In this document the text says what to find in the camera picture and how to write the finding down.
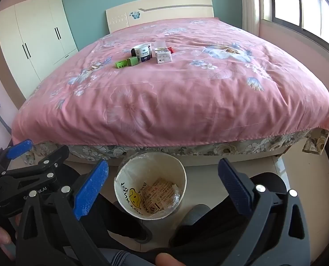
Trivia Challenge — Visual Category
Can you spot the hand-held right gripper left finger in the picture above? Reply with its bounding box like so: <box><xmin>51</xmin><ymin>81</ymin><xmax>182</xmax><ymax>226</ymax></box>
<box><xmin>15</xmin><ymin>159</ymin><xmax>111</xmax><ymax>266</ymax></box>

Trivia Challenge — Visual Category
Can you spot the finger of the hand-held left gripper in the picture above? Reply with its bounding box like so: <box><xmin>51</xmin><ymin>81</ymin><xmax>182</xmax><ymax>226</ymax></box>
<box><xmin>0</xmin><ymin>139</ymin><xmax>33</xmax><ymax>176</ymax></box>
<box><xmin>0</xmin><ymin>145</ymin><xmax>71</xmax><ymax>185</ymax></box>

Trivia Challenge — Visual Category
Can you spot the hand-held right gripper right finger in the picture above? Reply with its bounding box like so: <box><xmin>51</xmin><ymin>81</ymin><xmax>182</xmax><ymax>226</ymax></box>
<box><xmin>218</xmin><ymin>158</ymin><xmax>312</xmax><ymax>266</ymax></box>

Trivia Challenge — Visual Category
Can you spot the white smiley face waste bin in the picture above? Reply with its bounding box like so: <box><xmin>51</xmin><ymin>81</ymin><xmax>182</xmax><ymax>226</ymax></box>
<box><xmin>114</xmin><ymin>152</ymin><xmax>187</xmax><ymax>221</ymax></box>

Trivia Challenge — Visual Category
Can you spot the white cup with label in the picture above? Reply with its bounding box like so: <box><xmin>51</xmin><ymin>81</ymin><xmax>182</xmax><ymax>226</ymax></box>
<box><xmin>134</xmin><ymin>44</ymin><xmax>152</xmax><ymax>57</ymax></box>

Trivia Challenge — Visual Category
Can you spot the white carton box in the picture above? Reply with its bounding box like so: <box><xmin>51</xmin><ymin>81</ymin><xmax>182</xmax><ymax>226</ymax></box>
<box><xmin>156</xmin><ymin>53</ymin><xmax>173</xmax><ymax>64</ymax></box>

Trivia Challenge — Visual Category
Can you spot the person's left hand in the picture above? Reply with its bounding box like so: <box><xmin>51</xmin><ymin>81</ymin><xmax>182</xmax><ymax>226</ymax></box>
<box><xmin>0</xmin><ymin>219</ymin><xmax>18</xmax><ymax>246</ymax></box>

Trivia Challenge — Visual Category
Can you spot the person's right hand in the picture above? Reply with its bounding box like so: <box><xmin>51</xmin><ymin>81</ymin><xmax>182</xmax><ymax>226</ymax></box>
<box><xmin>157</xmin><ymin>252</ymin><xmax>185</xmax><ymax>266</ymax></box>

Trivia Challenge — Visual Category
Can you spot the grey floral bed sheet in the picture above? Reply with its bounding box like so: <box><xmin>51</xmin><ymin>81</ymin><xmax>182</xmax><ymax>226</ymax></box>
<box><xmin>20</xmin><ymin>130</ymin><xmax>329</xmax><ymax>165</ymax></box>

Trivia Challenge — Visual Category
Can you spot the grey slipper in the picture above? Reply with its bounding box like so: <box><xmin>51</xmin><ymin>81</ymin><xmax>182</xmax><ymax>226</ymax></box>
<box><xmin>181</xmin><ymin>203</ymin><xmax>211</xmax><ymax>228</ymax></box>

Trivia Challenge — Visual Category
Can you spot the clear plastic bin liner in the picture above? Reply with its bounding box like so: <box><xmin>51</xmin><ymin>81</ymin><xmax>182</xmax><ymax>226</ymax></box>
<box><xmin>117</xmin><ymin>155</ymin><xmax>185</xmax><ymax>214</ymax></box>

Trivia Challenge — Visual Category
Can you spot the beige printed packet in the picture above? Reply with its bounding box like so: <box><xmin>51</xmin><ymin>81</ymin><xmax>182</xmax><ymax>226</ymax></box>
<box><xmin>144</xmin><ymin>178</ymin><xmax>179</xmax><ymax>215</ymax></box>

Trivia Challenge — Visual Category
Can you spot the dark shoe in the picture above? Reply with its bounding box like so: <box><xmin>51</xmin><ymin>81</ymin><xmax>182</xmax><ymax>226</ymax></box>
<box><xmin>128</xmin><ymin>222</ymin><xmax>154</xmax><ymax>243</ymax></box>

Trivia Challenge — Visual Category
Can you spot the grey zip jacket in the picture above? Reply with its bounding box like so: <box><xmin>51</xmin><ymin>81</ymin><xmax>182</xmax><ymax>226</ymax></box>
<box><xmin>99</xmin><ymin>248</ymin><xmax>165</xmax><ymax>266</ymax></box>

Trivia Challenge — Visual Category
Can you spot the cream curtain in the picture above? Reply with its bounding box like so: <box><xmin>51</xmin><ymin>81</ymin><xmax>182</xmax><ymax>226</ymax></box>
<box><xmin>240</xmin><ymin>0</ymin><xmax>273</xmax><ymax>36</ymax></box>

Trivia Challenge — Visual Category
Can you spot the cream wooden bed headboard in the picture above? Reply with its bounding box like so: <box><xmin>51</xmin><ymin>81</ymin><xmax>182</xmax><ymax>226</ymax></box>
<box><xmin>106</xmin><ymin>0</ymin><xmax>215</xmax><ymax>34</ymax></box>

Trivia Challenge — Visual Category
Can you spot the cream wardrobe with black handles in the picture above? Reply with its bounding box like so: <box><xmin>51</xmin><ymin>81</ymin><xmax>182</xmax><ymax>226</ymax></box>
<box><xmin>0</xmin><ymin>0</ymin><xmax>79</xmax><ymax>100</ymax></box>

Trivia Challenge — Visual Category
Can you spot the window with dark frame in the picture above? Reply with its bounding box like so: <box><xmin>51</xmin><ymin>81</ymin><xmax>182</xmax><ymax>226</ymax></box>
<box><xmin>260</xmin><ymin>0</ymin><xmax>329</xmax><ymax>59</ymax></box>

